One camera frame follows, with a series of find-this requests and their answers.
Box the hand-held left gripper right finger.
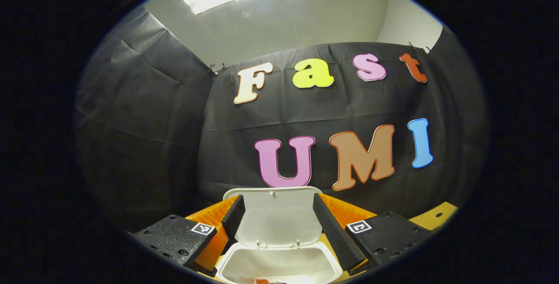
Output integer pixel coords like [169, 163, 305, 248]
[311, 192, 438, 272]

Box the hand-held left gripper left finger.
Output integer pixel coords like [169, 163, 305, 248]
[132, 194, 247, 275]

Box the white garbage bin lid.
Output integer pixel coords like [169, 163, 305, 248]
[223, 186, 324, 249]

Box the black backdrop cloth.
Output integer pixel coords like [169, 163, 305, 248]
[73, 7, 489, 232]

